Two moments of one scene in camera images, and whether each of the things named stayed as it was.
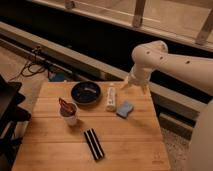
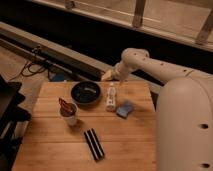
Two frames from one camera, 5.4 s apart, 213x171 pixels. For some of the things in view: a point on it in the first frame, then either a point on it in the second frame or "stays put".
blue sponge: x=124 y=109 stays put
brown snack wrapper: x=66 y=109 stays put
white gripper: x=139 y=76 → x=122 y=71
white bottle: x=111 y=107 stays put
